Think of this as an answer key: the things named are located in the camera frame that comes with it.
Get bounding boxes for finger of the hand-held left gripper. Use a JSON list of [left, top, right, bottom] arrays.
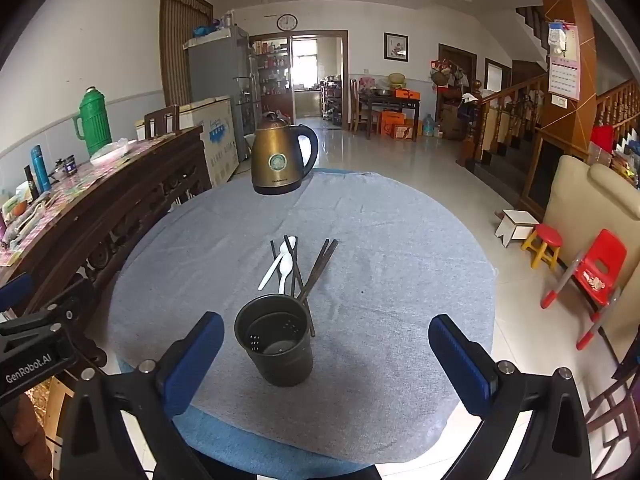
[[0, 272, 36, 315]]

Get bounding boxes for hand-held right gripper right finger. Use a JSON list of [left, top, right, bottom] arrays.
[[428, 314, 596, 480]]

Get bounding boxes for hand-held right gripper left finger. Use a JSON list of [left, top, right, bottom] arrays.
[[60, 311, 226, 480]]

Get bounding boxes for dark metal utensil holder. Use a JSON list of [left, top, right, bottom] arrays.
[[234, 294, 314, 387]]

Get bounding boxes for white plastic spoon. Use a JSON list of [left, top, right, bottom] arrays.
[[257, 240, 297, 291], [276, 255, 293, 296]]

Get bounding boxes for person's left hand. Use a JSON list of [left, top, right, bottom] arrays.
[[9, 394, 53, 463]]

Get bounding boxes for grey tablecloth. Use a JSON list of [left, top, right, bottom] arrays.
[[107, 167, 498, 466]]

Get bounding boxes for carved wooden sideboard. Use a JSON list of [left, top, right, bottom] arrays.
[[0, 125, 213, 366]]

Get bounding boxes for blue bottle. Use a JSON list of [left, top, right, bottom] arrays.
[[30, 145, 52, 193]]

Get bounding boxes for small white stool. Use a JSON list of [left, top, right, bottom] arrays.
[[495, 209, 540, 248]]

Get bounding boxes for red and yellow stool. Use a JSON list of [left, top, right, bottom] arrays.
[[521, 224, 563, 271]]

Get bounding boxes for white plastic bag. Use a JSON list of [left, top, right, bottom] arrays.
[[90, 137, 131, 166]]

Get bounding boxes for red plastic chair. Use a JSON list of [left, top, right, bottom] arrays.
[[541, 229, 628, 351]]

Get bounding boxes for green thermos flask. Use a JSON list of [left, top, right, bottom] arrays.
[[74, 86, 113, 158]]

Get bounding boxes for beige sofa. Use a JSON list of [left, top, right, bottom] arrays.
[[542, 155, 640, 361]]

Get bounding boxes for bronze electric kettle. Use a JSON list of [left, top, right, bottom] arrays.
[[250, 111, 319, 196]]

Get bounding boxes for white chest freezer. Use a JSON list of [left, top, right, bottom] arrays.
[[136, 96, 240, 188]]

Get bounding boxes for wooden chair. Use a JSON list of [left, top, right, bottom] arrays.
[[144, 105, 181, 141]]

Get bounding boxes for orange cardboard boxes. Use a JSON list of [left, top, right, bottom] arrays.
[[381, 110, 421, 142]]

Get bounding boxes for wooden stair railing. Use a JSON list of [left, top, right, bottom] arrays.
[[470, 72, 551, 166]]

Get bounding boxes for dark wooden side table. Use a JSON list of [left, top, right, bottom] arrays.
[[357, 90, 422, 141]]

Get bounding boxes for grey refrigerator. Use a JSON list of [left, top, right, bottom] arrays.
[[182, 25, 263, 161]]

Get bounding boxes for shelf of bottles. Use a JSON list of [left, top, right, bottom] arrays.
[[252, 40, 291, 111]]

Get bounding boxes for brown curtain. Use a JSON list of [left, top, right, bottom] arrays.
[[160, 0, 215, 108]]

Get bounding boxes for wall calendar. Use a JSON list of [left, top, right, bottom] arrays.
[[547, 20, 581, 102]]

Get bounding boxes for framed wall picture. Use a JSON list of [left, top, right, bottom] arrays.
[[383, 32, 409, 63]]

